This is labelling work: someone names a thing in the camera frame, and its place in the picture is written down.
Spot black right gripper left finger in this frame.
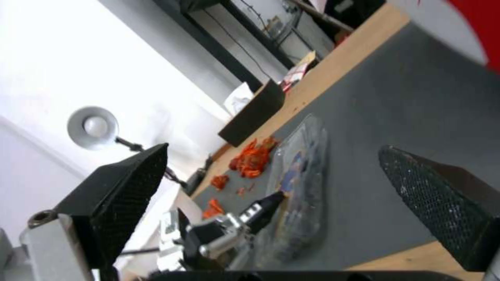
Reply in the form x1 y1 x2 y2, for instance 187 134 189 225
19 142 170 281

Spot red and white takeout bag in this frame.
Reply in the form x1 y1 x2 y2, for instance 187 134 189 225
413 0 500 69

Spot crumpled white paper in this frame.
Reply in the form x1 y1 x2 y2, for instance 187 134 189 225
224 82 255 115

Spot black rectangular box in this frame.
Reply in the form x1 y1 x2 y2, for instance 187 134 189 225
217 78 286 148

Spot brown cardboard piece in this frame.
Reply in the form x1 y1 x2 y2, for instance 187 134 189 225
296 50 318 64

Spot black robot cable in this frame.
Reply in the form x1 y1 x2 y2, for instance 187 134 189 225
120 247 162 256

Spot red and white packet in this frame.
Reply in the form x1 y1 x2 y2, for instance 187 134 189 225
280 62 314 92

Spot small red crayfish piece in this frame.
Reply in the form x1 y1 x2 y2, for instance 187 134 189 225
210 174 231 191

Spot large red crayfish pile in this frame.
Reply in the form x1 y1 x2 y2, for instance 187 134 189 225
228 137 280 180

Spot clear plastic takeout container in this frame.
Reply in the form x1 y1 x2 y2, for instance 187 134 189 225
249 113 330 261

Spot red crayfish shell crumbs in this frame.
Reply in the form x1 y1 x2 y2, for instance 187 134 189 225
235 182 259 196

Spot silver desk lamp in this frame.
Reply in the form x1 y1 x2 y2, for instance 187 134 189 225
66 106 207 196

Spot dark grey table mat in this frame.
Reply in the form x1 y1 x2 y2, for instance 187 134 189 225
190 22 500 265

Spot orange-red crayfish piece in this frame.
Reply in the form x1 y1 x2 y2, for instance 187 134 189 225
202 198 224 219

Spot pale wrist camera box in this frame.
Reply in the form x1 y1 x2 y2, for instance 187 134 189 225
161 210 184 252

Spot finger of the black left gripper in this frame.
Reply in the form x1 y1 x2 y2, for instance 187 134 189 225
199 192 286 256
177 207 194 235

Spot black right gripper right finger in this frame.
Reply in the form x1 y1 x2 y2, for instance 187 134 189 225
377 145 500 273

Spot black metal shelf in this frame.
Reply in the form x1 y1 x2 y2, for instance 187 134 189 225
152 0 354 87

